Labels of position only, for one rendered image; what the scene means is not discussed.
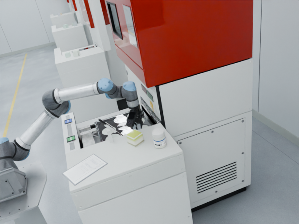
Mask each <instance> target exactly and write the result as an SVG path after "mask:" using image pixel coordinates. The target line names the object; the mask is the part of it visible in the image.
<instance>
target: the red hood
mask: <svg viewBox="0 0 299 224"><path fill-rule="evenodd" d="M105 5H106V9H107V13H108V17H109V22H110V27H111V30H112V35H113V40H114V43H115V48H116V52H117V56H118V57H119V58H120V59H121V60H122V61H123V62H124V64H125V65H126V66H127V67H128V68H129V69H130V70H131V71H132V72H133V73H134V74H135V75H136V76H137V78H138V79H139V80H140V81H141V82H142V83H143V84H144V85H145V86H146V87H147V88H150V87H153V86H156V85H160V84H163V83H167V82H170V81H173V80H177V79H180V78H183V77H187V76H191V75H194V74H197V73H200V72H204V71H207V70H211V69H214V68H218V67H221V66H224V65H227V64H231V63H234V62H238V61H241V60H245V59H248V58H252V51H253V0H105Z"/></svg>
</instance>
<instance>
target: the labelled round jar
mask: <svg viewBox="0 0 299 224"><path fill-rule="evenodd" d="M152 136H153V141H154V146H155V147H156V148H164V147H165V146H166V137H165V132H164V129H162V128H156V129H154V130H153V131H152Z"/></svg>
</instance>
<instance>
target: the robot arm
mask: <svg viewBox="0 0 299 224"><path fill-rule="evenodd" d="M104 93H105V96H106V98H108V99H116V98H126V102H127V105H128V108H129V109H131V110H130V112H129V116H128V119H127V122H126V125H127V126H128V127H132V128H133V129H136V130H140V129H142V126H143V121H142V117H143V118H144V112H143V110H141V109H140V104H139V100H138V96H137V89H136V86H135V83H134V82H133V81H128V82H125V83H124V84H123V86H117V85H115V84H114V83H113V82H112V81H111V80H110V79H108V78H101V79H100V80H99V81H98V82H93V83H89V84H83V85H78V86H74V87H69V88H64V89H59V88H55V89H51V90H48V91H46V92H45V93H44V94H43V96H42V104H43V105H44V111H43V112H42V113H41V114H40V115H39V116H38V118H37V119H36V120H35V121H34V122H33V123H32V124H31V125H30V127H29V128H28V129H27V130H26V131H25V132H24V133H23V134H22V136H21V137H17V138H16V139H15V140H14V141H13V142H9V139H8V138H7V137H1V138H0V171H3V170H6V169H9V168H12V167H13V168H15V169H18V167H17V166H16V164H15V162H14V161H23V160H25V159H26V158H27V157H28V156H29V154H30V153H29V152H30V149H31V144H32V143H33V142H34V141H35V140H36V139H37V138H38V137H39V135H40V134H41V133H42V132H43V131H44V130H45V129H46V128H47V127H48V126H49V125H50V124H51V122H52V121H53V120H54V119H55V118H59V117H60V116H61V115H63V114H66V113H68V112H69V111H70V108H71V103H70V100H74V99H79V98H84V97H88V96H94V95H99V94H104ZM142 113H143V114H142ZM18 170H19V169H18Z"/></svg>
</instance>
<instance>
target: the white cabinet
mask: <svg viewBox="0 0 299 224"><path fill-rule="evenodd" d="M78 213H79V216H80V218H81V221H82V223H83V224H193V220H192V213H191V206H190V196H189V189H188V183H187V176H186V171H184V172H181V173H179V174H176V175H173V176H170V177H168V178H165V179H162V180H160V181H157V182H155V183H152V184H149V185H147V186H144V187H141V188H138V189H136V190H133V191H130V192H128V193H125V194H123V195H120V196H117V197H114V198H112V199H109V200H106V201H104V202H101V203H98V204H96V205H93V206H91V207H88V208H85V209H82V210H80V211H78Z"/></svg>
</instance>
